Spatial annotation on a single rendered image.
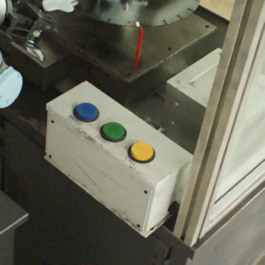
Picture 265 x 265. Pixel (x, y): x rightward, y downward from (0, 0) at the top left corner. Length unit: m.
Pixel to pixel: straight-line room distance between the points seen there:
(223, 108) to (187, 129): 0.36
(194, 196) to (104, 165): 0.18
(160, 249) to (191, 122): 0.26
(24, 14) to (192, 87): 0.37
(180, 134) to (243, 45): 0.49
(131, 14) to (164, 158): 0.38
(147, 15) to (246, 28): 0.53
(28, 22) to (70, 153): 0.27
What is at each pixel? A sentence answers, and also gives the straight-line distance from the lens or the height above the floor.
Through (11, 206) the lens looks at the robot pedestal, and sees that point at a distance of 1.37.
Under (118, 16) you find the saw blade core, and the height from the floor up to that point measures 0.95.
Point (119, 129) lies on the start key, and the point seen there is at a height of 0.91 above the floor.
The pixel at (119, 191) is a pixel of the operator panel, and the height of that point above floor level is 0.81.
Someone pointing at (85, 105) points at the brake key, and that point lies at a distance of 1.34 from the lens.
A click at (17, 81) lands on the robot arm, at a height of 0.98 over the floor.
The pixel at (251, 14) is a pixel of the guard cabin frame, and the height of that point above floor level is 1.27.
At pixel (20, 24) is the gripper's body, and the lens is 1.42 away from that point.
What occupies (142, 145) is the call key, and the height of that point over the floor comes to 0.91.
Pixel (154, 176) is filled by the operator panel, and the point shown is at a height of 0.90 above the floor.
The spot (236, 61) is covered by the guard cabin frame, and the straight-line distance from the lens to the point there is 1.05.
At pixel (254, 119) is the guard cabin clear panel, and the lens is 1.28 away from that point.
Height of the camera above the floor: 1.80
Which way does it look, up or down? 43 degrees down
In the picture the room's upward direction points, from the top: 10 degrees clockwise
